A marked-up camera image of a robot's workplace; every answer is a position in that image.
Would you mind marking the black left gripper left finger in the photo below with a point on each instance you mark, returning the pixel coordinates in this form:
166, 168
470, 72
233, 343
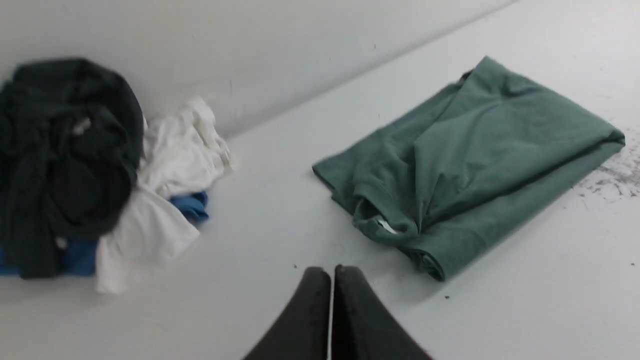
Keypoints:
301, 331

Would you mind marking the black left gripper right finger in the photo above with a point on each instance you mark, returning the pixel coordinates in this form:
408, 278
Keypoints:
363, 328

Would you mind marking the green long sleeve shirt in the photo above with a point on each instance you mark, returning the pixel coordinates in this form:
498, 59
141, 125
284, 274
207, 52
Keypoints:
451, 178

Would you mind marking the white crumpled shirt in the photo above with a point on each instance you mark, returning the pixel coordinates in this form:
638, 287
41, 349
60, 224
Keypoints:
183, 154

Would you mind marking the blue crumpled garment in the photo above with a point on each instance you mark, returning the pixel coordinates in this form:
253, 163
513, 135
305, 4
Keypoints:
78, 257

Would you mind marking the dark green crumpled garment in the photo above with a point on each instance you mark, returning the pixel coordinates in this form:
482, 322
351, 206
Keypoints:
71, 144

